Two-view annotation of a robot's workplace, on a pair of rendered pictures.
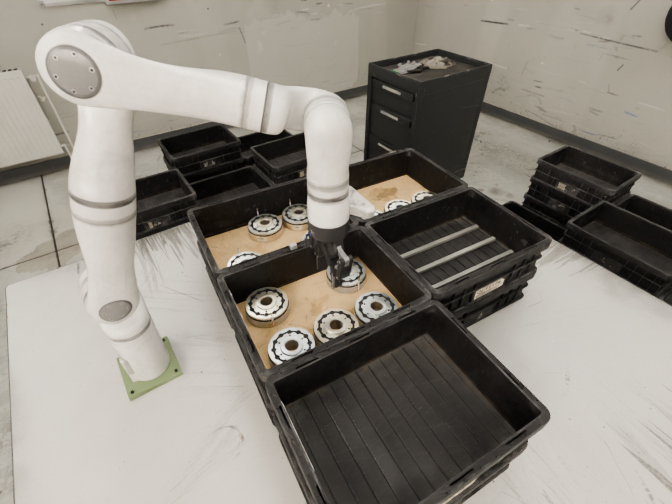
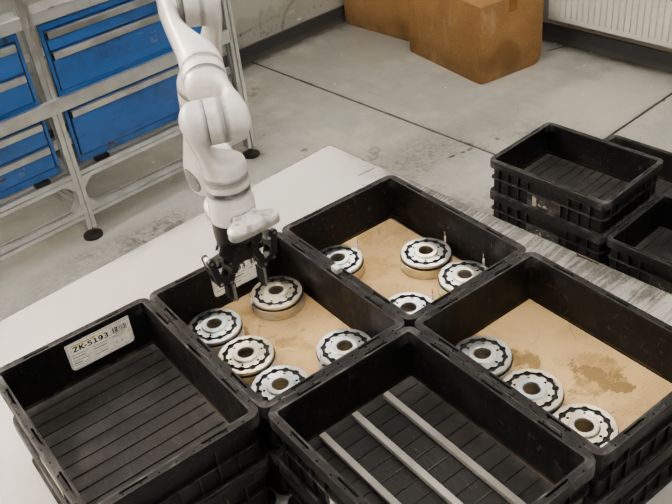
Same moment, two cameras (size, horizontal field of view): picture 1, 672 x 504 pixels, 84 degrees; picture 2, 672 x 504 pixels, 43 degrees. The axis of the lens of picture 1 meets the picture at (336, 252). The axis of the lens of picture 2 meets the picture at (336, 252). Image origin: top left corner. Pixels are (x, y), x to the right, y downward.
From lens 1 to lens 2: 1.35 m
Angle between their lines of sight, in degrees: 65
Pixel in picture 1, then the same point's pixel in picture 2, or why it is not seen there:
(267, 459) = not seen: hidden behind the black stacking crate
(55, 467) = (147, 261)
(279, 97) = (190, 77)
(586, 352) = not seen: outside the picture
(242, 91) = (183, 60)
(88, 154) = not seen: hidden behind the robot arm
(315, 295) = (310, 337)
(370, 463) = (95, 417)
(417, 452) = (101, 453)
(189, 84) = (173, 38)
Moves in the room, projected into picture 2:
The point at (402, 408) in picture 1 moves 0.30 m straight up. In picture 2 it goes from (150, 437) to (104, 299)
